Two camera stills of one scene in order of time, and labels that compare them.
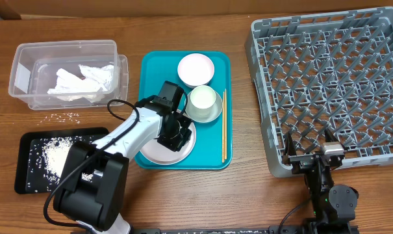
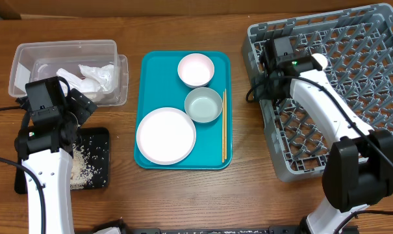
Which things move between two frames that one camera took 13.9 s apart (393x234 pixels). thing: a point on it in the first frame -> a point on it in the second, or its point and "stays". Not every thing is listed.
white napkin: [70, 87] stays
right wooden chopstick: [225, 125] stays
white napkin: [104, 76] stays
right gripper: [301, 160] -> [260, 92]
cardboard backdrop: [209, 9] stays
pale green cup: [202, 97] -> [321, 59]
